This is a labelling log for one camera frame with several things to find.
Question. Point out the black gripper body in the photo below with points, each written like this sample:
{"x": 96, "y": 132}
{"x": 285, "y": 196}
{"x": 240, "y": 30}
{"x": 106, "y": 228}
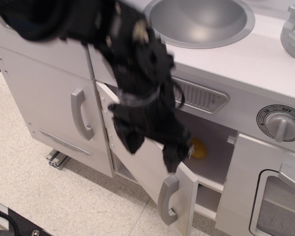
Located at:
{"x": 155, "y": 120}

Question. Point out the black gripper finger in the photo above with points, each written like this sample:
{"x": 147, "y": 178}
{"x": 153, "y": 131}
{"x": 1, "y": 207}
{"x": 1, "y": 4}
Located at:
{"x": 129, "y": 137}
{"x": 173, "y": 155}

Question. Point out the white cabinet door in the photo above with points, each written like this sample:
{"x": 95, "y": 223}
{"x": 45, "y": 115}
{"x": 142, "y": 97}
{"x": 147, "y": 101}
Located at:
{"x": 148, "y": 168}

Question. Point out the grey cabinet door handle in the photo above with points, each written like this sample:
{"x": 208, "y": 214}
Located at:
{"x": 169, "y": 186}

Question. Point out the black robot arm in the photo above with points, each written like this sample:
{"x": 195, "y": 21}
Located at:
{"x": 139, "y": 61}

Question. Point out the yellow toy lemon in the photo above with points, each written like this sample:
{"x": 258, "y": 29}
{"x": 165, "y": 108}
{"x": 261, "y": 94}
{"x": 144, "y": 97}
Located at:
{"x": 199, "y": 149}

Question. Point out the grey vent grille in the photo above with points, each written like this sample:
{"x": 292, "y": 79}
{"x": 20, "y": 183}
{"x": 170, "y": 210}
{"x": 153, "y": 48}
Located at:
{"x": 199, "y": 97}

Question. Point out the white fridge door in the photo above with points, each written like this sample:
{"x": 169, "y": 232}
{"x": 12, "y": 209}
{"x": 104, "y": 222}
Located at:
{"x": 42, "y": 94}

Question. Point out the grey fridge emblem badge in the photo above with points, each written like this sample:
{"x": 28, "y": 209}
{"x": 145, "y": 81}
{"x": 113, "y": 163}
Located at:
{"x": 65, "y": 143}

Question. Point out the silver sink bowl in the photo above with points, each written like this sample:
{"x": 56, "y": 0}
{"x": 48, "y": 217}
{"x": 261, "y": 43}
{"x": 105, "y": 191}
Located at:
{"x": 200, "y": 24}

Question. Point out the white toy kitchen unit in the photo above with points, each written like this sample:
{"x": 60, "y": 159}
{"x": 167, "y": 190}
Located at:
{"x": 78, "y": 200}

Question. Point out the grey timer knob dial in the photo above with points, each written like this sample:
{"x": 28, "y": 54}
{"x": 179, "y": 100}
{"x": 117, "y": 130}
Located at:
{"x": 277, "y": 122}

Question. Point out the white oven door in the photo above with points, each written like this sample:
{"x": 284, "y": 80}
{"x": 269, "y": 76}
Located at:
{"x": 273, "y": 212}

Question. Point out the grey faucet stove fixture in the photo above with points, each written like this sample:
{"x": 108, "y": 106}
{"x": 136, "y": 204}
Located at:
{"x": 287, "y": 36}

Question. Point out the grey fridge door handle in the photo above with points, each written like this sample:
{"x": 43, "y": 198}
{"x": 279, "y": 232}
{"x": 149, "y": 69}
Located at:
{"x": 77, "y": 100}

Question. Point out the aluminium extrusion rail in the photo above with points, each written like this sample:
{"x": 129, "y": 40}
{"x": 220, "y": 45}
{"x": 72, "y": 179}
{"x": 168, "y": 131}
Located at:
{"x": 57, "y": 159}

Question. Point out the grey oven door handle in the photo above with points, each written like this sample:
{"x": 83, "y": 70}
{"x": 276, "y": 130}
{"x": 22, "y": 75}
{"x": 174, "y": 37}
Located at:
{"x": 287, "y": 174}

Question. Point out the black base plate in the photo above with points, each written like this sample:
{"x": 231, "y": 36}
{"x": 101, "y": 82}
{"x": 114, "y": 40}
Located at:
{"x": 25, "y": 226}

